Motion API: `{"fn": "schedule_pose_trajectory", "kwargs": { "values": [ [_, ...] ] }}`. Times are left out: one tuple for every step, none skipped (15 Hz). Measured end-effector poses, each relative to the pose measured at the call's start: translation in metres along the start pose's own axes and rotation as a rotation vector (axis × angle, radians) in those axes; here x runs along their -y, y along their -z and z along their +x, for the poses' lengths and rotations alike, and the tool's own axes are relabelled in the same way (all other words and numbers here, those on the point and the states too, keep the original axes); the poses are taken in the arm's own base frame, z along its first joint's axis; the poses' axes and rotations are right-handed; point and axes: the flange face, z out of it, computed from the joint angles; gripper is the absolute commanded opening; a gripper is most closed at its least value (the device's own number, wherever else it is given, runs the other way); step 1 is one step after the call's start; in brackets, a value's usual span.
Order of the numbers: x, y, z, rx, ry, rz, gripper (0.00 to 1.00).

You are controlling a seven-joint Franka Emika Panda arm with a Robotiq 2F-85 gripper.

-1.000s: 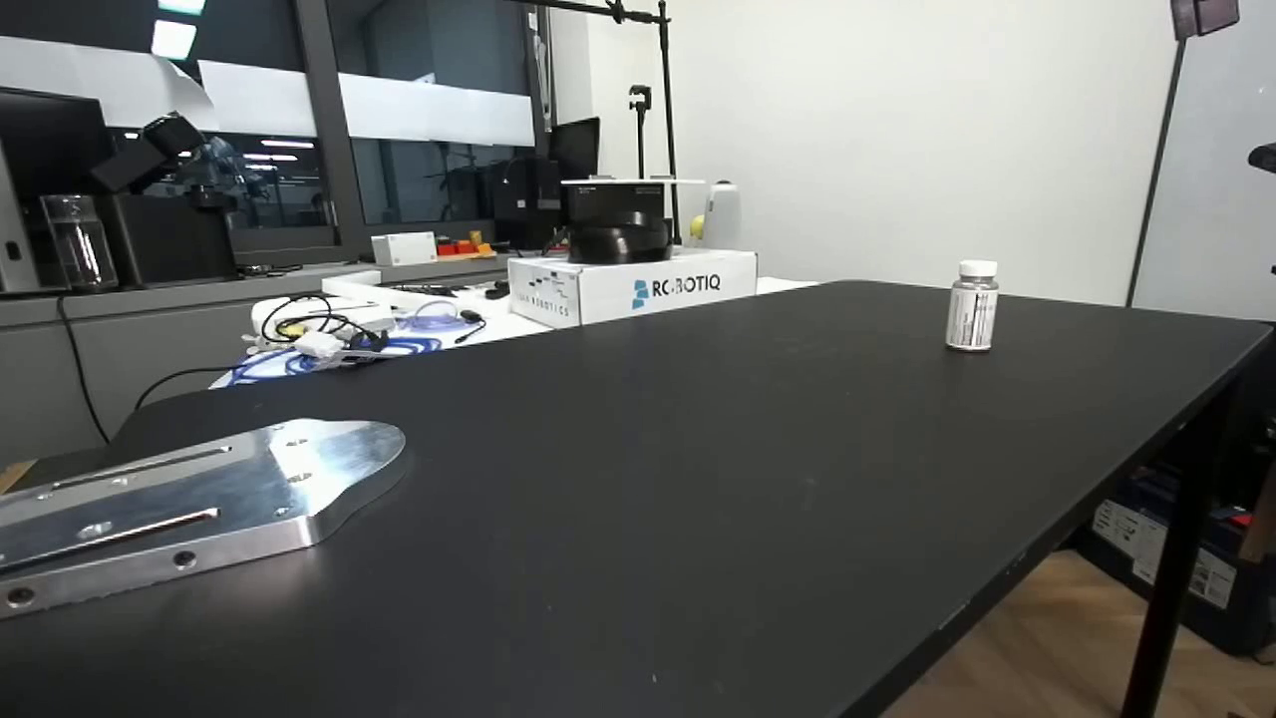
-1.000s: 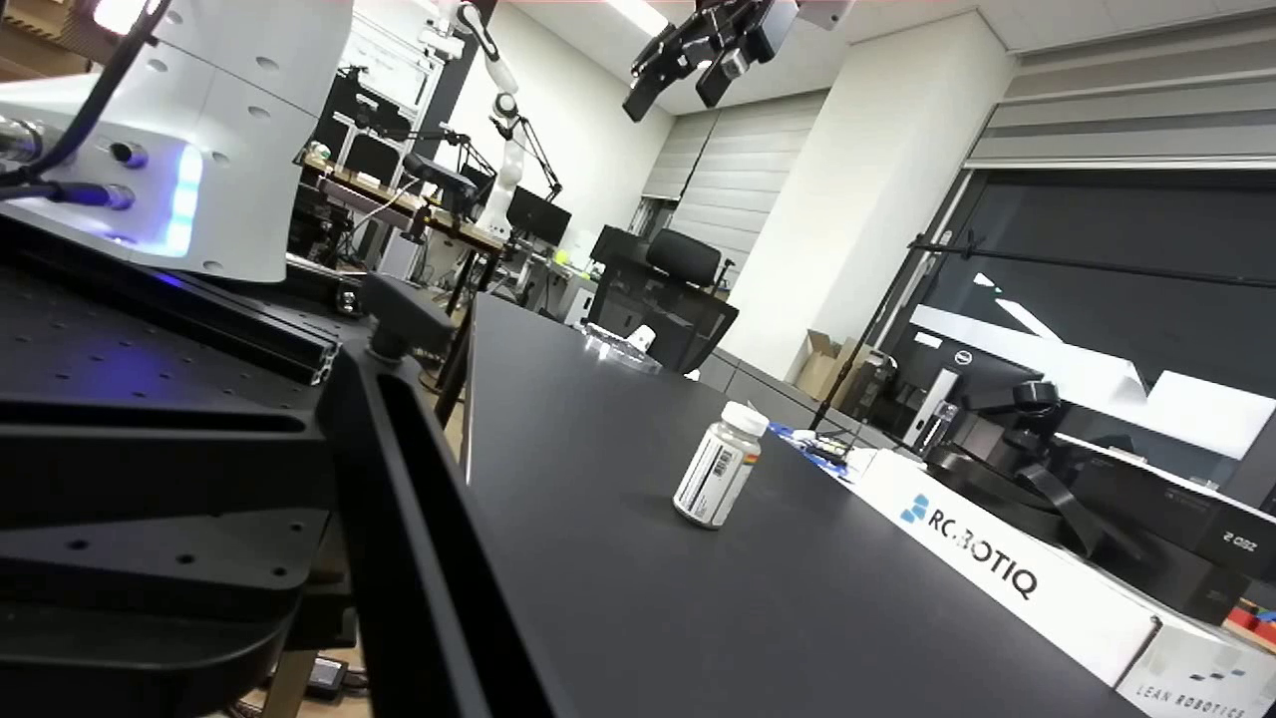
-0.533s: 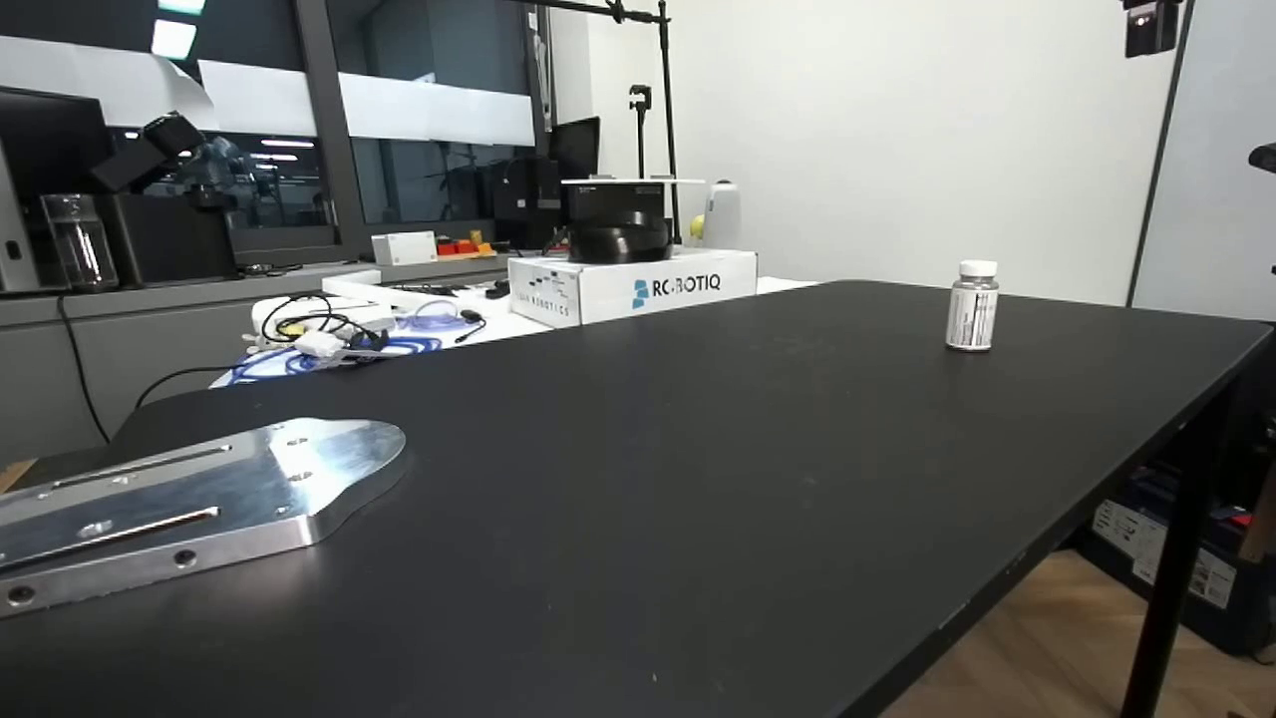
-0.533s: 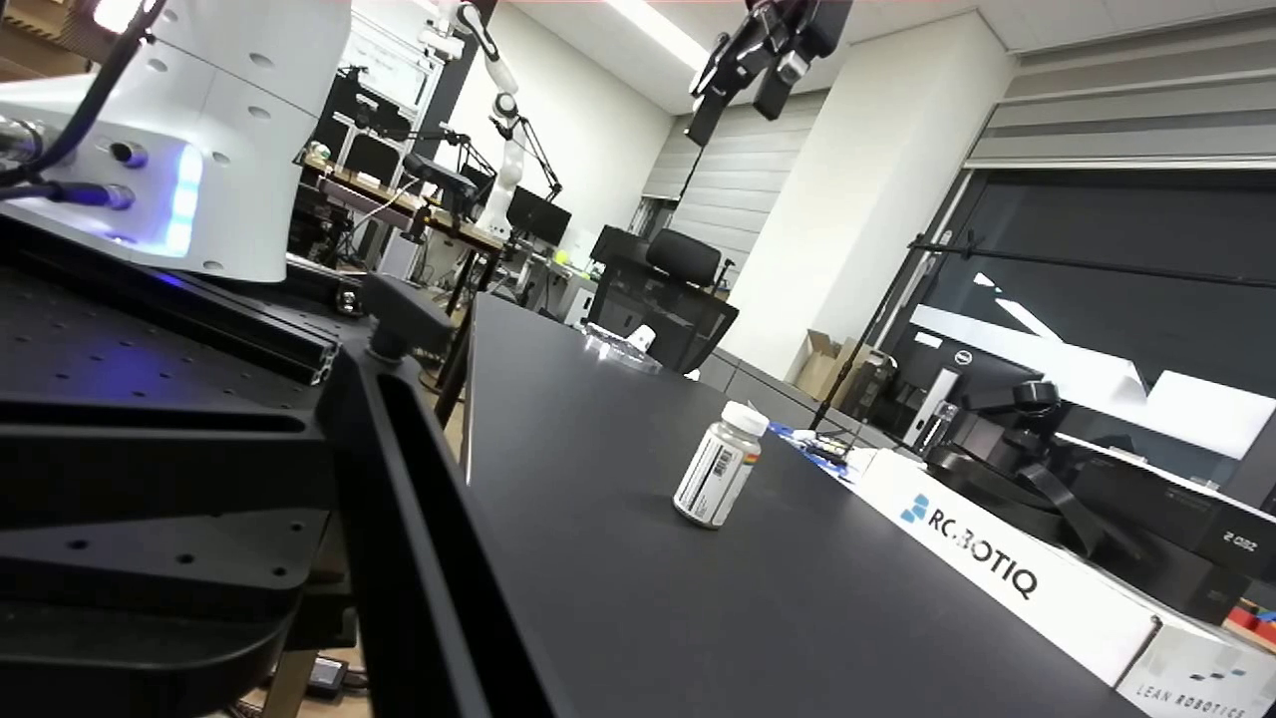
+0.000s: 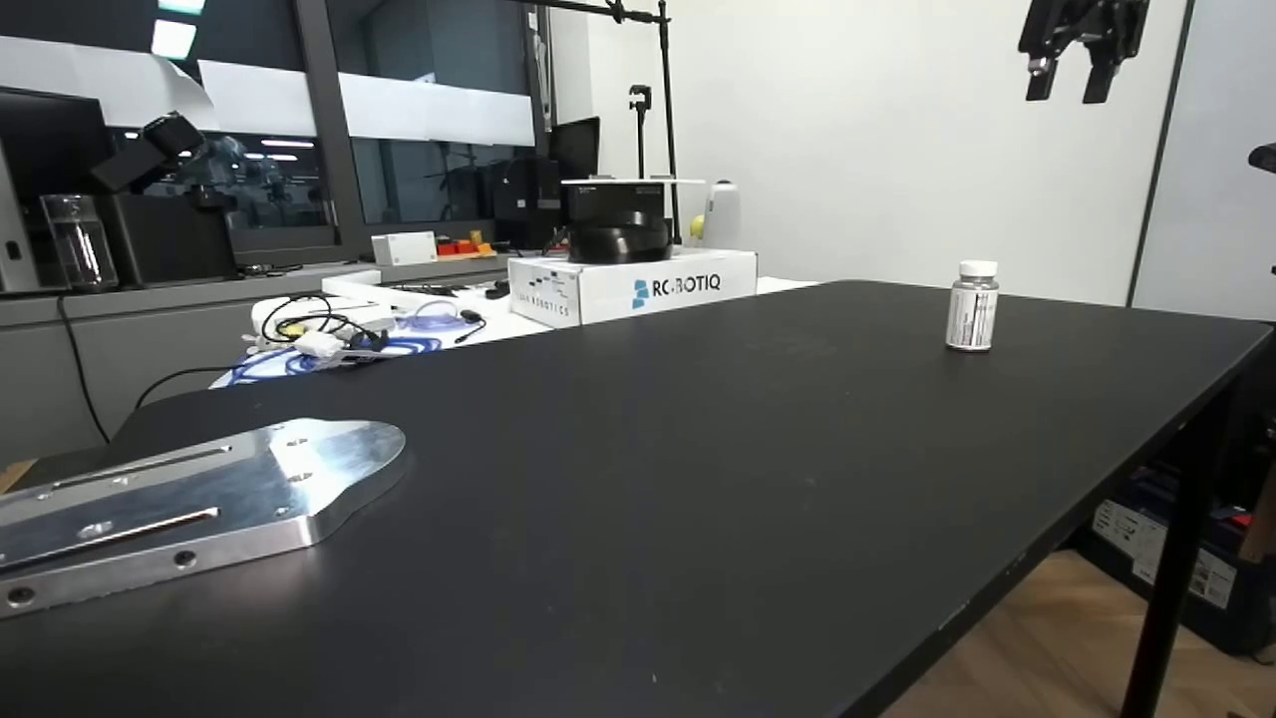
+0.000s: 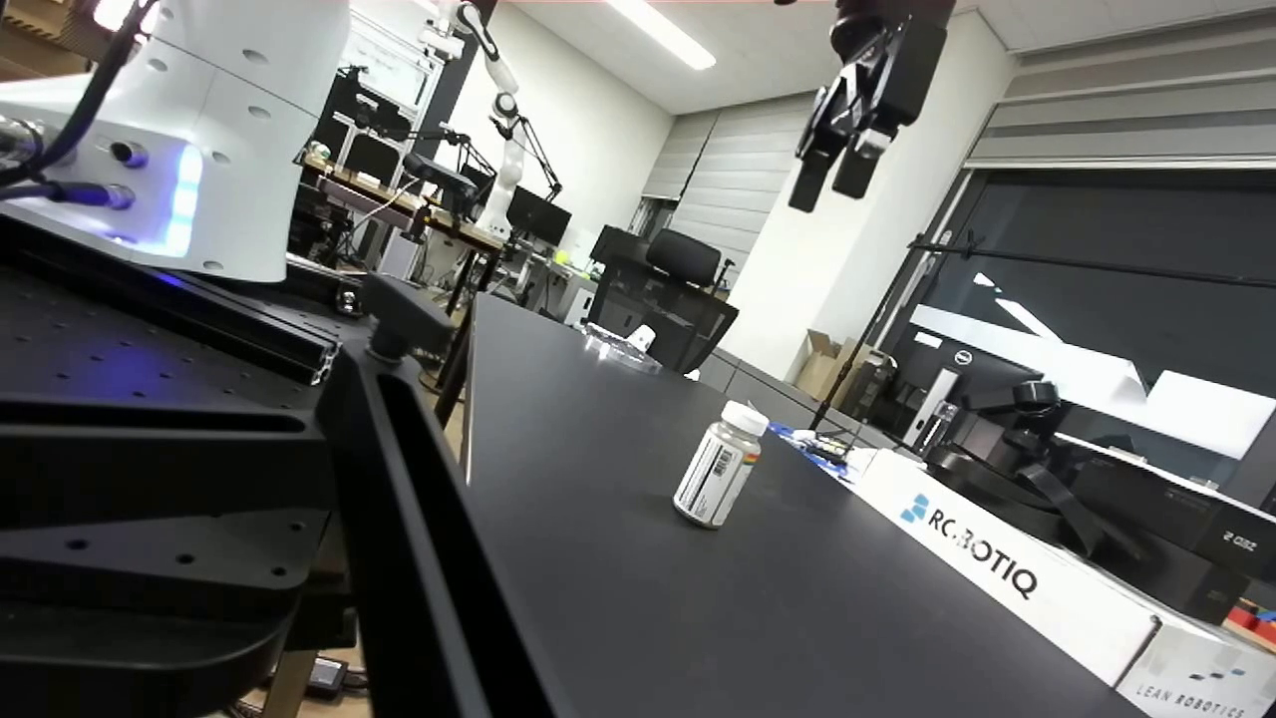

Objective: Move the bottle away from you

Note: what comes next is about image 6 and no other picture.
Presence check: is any ceiling light strip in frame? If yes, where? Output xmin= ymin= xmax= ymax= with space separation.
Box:
xmin=601 ymin=0 xmax=722 ymax=77

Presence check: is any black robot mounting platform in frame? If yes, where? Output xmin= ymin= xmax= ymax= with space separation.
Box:
xmin=0 ymin=211 xmax=561 ymax=718

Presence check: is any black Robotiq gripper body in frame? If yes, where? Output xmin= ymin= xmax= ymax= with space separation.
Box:
xmin=792 ymin=0 xmax=957 ymax=176

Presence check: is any brown cardboard box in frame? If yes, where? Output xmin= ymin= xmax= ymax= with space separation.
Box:
xmin=791 ymin=328 xmax=859 ymax=408

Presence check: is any white Lean Robotics box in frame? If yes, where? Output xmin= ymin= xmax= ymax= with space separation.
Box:
xmin=1111 ymin=616 xmax=1276 ymax=718

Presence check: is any black office chair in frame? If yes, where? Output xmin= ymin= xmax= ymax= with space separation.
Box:
xmin=586 ymin=223 xmax=743 ymax=379

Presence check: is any red small item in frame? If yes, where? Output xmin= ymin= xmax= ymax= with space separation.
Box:
xmin=1219 ymin=596 xmax=1276 ymax=653

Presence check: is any clear plastic item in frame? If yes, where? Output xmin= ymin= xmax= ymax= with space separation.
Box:
xmin=578 ymin=323 xmax=663 ymax=375

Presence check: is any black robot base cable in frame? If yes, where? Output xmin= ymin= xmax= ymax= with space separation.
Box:
xmin=0 ymin=0 xmax=152 ymax=209

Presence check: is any black device on box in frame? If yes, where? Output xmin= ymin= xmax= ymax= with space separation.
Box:
xmin=925 ymin=375 xmax=1276 ymax=630

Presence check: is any long white Robotiq box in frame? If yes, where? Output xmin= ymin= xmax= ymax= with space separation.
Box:
xmin=841 ymin=445 xmax=1170 ymax=690

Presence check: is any white pill bottle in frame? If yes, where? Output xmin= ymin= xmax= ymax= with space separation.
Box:
xmin=670 ymin=398 xmax=772 ymax=533

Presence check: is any black computer monitor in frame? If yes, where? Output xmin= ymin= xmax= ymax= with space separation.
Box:
xmin=504 ymin=184 xmax=578 ymax=254

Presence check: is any cluttered background desk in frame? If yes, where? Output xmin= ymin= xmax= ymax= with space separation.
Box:
xmin=291 ymin=59 xmax=509 ymax=315

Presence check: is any grey window blind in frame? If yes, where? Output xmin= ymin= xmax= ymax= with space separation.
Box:
xmin=961 ymin=8 xmax=1276 ymax=176

